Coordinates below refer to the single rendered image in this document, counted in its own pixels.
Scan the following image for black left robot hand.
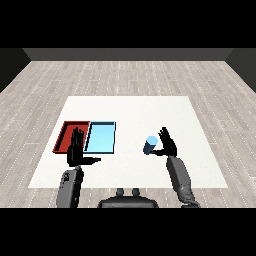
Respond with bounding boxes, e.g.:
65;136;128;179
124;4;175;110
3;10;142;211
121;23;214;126
66;126;102;168

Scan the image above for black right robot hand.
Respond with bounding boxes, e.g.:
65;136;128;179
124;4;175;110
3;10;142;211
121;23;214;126
150;126;178;158

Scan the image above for red shallow open box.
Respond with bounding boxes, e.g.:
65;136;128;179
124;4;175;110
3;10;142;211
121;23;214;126
52;120;91;155

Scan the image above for small blue can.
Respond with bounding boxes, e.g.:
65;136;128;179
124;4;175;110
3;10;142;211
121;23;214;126
142;135;159;156

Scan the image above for light blue shallow open box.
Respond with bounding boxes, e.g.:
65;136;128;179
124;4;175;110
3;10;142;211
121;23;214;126
83;120;117;155

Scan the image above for dark grey robot body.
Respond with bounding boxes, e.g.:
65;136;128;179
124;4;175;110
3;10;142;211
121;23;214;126
97;187;160;209

